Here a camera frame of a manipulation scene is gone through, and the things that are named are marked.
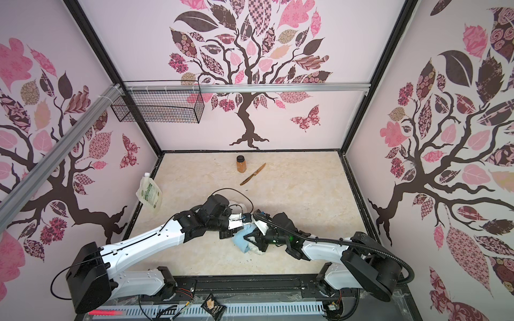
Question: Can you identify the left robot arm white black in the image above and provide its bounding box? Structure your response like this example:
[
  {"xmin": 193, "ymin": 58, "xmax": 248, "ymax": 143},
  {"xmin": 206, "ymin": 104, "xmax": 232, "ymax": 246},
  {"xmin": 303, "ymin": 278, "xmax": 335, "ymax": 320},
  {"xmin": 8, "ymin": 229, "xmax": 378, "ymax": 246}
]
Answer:
[{"xmin": 66, "ymin": 194, "xmax": 251, "ymax": 314}]

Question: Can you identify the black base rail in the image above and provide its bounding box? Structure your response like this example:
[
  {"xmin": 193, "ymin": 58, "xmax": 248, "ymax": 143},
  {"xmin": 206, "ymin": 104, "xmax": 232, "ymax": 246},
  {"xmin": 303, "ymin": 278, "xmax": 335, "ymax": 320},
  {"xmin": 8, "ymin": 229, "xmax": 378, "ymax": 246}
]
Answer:
[{"xmin": 107, "ymin": 263, "xmax": 404, "ymax": 303}]

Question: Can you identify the wooden knife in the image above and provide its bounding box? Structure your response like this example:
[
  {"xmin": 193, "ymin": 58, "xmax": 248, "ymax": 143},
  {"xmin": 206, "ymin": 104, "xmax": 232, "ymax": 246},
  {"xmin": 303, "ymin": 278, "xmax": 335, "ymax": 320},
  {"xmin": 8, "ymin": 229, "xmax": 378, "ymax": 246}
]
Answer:
[{"xmin": 240, "ymin": 163, "xmax": 266, "ymax": 186}]

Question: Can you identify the white green refill pouch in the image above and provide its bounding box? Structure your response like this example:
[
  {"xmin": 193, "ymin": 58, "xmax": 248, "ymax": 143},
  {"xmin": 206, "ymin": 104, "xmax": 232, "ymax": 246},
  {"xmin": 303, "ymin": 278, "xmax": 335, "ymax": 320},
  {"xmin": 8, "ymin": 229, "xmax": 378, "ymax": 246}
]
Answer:
[{"xmin": 136, "ymin": 173, "xmax": 163, "ymax": 213}]

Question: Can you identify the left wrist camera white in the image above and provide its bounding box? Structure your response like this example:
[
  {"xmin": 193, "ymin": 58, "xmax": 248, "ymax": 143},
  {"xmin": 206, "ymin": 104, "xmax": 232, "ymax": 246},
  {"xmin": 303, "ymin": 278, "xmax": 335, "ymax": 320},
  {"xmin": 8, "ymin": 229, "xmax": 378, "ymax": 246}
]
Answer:
[{"xmin": 228, "ymin": 213, "xmax": 252, "ymax": 230}]

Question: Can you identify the white slotted cable duct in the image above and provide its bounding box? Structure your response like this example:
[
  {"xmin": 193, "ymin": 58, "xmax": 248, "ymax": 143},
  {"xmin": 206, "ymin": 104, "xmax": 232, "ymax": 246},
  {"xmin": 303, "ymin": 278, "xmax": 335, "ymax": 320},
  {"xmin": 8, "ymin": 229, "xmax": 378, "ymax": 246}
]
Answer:
[{"xmin": 90, "ymin": 301, "xmax": 326, "ymax": 320}]

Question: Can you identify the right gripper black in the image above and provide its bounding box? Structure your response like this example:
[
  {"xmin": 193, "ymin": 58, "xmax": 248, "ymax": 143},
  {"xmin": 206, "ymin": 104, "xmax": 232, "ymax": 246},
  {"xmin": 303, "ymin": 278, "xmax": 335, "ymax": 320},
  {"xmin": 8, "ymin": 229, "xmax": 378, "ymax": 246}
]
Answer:
[{"xmin": 243, "ymin": 227, "xmax": 290, "ymax": 253}]

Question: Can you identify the aluminium rail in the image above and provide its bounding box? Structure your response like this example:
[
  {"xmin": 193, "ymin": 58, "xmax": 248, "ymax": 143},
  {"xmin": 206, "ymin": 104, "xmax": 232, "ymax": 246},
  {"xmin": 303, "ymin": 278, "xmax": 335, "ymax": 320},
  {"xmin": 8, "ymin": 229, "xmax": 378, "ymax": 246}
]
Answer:
[
  {"xmin": 125, "ymin": 82, "xmax": 371, "ymax": 94},
  {"xmin": 1, "ymin": 84, "xmax": 123, "ymax": 231}
]

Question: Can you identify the amber spice jar black lid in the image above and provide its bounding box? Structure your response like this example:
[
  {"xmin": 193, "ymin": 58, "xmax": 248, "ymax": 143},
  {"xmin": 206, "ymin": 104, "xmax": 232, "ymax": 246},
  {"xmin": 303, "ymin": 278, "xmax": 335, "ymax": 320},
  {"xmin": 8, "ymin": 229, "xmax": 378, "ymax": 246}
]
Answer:
[{"xmin": 236, "ymin": 155, "xmax": 247, "ymax": 173}]

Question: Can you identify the small black brown packet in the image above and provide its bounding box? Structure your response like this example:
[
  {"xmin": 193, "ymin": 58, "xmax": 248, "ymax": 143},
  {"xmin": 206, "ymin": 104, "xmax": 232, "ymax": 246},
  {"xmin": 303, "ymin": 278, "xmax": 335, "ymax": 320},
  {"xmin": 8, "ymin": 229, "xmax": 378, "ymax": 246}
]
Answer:
[{"xmin": 201, "ymin": 294, "xmax": 227, "ymax": 321}]

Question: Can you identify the black wire basket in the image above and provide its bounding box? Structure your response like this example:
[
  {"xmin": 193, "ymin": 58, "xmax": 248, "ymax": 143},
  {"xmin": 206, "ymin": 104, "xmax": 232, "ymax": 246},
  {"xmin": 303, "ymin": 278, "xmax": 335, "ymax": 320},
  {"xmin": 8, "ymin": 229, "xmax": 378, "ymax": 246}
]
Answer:
[{"xmin": 111, "ymin": 80, "xmax": 206, "ymax": 124}]

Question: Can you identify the left camera black cable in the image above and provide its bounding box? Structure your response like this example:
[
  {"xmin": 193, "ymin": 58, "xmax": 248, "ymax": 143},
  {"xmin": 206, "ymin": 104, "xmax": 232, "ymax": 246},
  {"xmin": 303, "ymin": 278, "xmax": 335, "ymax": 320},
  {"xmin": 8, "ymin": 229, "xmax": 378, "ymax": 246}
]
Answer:
[{"xmin": 210, "ymin": 187, "xmax": 254, "ymax": 215}]

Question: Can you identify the black corrugated cable hose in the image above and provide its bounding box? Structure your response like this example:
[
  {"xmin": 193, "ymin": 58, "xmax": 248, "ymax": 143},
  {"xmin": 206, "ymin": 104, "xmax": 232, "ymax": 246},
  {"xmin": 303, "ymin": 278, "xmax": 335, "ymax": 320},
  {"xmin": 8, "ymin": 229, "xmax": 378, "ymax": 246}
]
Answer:
[{"xmin": 254, "ymin": 208, "xmax": 415, "ymax": 286}]

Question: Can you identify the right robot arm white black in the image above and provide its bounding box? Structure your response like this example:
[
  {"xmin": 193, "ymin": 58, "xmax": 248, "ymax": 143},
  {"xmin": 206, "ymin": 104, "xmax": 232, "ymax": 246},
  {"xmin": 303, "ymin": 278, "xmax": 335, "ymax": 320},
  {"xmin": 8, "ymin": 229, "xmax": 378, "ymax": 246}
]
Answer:
[{"xmin": 243, "ymin": 211, "xmax": 403, "ymax": 302}]

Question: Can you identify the rear aluminium rail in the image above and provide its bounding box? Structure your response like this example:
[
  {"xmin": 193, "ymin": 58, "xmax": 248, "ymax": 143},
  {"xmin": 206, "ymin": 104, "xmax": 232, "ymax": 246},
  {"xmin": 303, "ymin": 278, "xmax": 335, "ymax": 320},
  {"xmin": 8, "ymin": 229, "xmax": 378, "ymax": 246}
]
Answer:
[{"xmin": 125, "ymin": 82, "xmax": 371, "ymax": 94}]

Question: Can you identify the red marker pen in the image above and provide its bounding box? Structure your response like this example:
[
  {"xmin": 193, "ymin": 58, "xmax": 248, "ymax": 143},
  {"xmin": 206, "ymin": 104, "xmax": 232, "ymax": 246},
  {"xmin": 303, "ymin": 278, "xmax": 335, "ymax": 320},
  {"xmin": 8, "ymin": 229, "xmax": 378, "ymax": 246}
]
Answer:
[{"xmin": 88, "ymin": 310, "xmax": 124, "ymax": 316}]

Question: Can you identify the left aluminium rail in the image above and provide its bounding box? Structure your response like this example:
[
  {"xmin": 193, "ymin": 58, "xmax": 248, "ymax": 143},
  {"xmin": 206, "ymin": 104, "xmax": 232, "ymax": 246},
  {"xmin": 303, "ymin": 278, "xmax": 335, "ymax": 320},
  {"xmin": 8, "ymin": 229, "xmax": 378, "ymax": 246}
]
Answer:
[{"xmin": 1, "ymin": 84, "xmax": 123, "ymax": 231}]

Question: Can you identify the light blue bear hoodie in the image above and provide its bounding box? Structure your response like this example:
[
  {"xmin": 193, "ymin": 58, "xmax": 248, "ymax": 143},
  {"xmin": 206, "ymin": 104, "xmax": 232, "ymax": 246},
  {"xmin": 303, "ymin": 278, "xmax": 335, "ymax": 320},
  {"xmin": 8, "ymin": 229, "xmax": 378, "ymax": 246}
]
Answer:
[{"xmin": 232, "ymin": 222, "xmax": 262, "ymax": 254}]

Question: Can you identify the white teddy bear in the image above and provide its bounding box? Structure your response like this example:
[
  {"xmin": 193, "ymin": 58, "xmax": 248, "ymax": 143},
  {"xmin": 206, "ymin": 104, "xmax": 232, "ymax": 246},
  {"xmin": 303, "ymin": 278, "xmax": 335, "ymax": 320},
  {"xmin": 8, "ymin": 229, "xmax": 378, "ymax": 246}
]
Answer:
[{"xmin": 230, "ymin": 198, "xmax": 270, "ymax": 254}]

